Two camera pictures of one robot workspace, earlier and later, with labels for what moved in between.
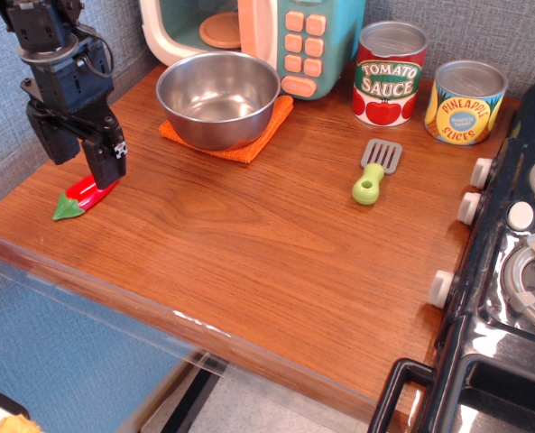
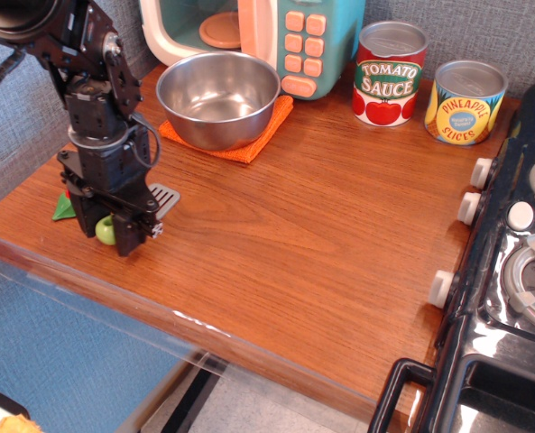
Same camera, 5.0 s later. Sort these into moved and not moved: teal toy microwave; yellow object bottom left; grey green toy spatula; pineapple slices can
Moved: grey green toy spatula
Not moved: pineapple slices can; teal toy microwave; yellow object bottom left
